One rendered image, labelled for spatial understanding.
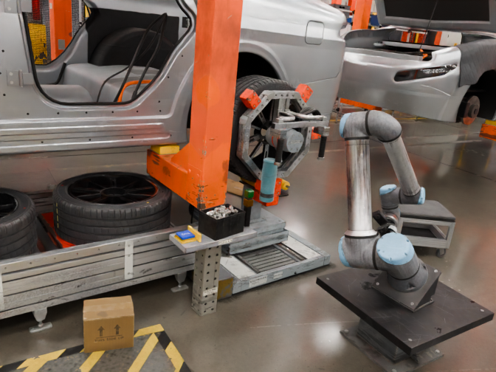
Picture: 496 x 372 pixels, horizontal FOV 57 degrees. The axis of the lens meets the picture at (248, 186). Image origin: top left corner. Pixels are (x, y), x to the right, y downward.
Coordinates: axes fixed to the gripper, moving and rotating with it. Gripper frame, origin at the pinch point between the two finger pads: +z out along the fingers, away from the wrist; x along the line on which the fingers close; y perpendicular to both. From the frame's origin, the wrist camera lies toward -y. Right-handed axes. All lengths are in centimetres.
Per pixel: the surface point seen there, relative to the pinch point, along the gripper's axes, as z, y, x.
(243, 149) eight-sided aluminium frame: -19, -72, 52
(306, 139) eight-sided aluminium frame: -62, -56, 32
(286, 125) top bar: -22, -72, 22
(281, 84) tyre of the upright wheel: -52, -94, 24
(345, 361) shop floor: 36, 38, 34
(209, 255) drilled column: 34, -36, 72
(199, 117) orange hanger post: 15, -98, 45
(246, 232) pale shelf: 18, -35, 55
